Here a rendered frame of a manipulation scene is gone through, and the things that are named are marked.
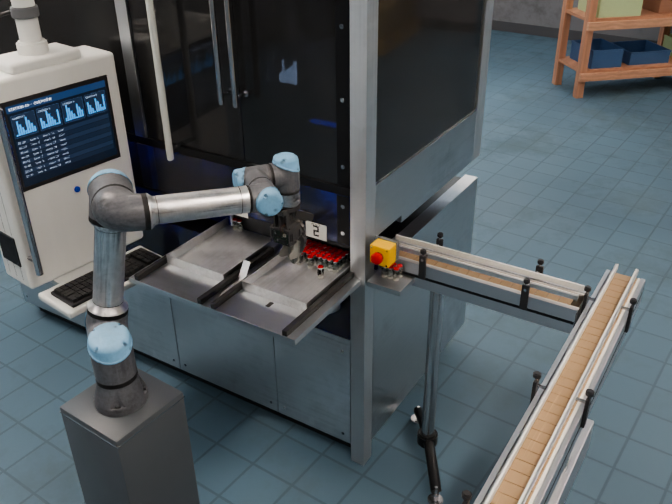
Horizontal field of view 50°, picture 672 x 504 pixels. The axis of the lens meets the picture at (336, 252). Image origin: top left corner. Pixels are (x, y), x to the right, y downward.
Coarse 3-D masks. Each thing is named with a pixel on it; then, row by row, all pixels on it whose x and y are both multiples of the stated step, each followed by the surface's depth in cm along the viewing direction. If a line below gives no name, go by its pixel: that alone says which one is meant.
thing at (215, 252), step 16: (224, 224) 281; (192, 240) 267; (208, 240) 273; (224, 240) 273; (240, 240) 273; (256, 240) 272; (176, 256) 262; (192, 256) 263; (208, 256) 263; (224, 256) 262; (240, 256) 262; (208, 272) 249; (224, 272) 253
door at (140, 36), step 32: (128, 0) 251; (160, 0) 243; (192, 0) 236; (160, 32) 249; (192, 32) 242; (224, 32) 234; (192, 64) 248; (224, 64) 240; (192, 96) 254; (224, 96) 246; (160, 128) 270; (192, 128) 261; (224, 128) 253
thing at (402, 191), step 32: (128, 32) 256; (128, 64) 263; (480, 64) 289; (480, 96) 297; (480, 128) 307; (224, 160) 258; (416, 160) 259; (448, 160) 285; (160, 192) 285; (384, 192) 243; (416, 192) 266; (384, 224) 249
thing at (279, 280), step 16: (256, 272) 247; (272, 272) 252; (288, 272) 252; (304, 272) 252; (256, 288) 239; (272, 288) 244; (288, 288) 243; (304, 288) 243; (320, 288) 243; (288, 304) 234; (304, 304) 230
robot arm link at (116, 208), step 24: (120, 192) 184; (192, 192) 189; (216, 192) 190; (240, 192) 192; (264, 192) 192; (96, 216) 184; (120, 216) 181; (144, 216) 182; (168, 216) 186; (192, 216) 188; (216, 216) 192
